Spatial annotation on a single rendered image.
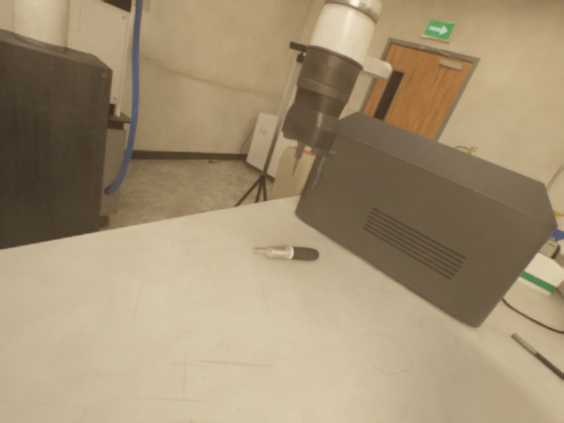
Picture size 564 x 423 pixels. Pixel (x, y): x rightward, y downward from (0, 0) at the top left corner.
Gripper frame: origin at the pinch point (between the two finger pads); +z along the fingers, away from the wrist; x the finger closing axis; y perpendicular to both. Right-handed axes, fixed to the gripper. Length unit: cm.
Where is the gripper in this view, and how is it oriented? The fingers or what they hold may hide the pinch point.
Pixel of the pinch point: (302, 181)
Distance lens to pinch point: 43.4
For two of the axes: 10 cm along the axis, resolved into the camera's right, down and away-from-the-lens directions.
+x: 6.3, 4.9, -6.1
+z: -3.3, 8.7, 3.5
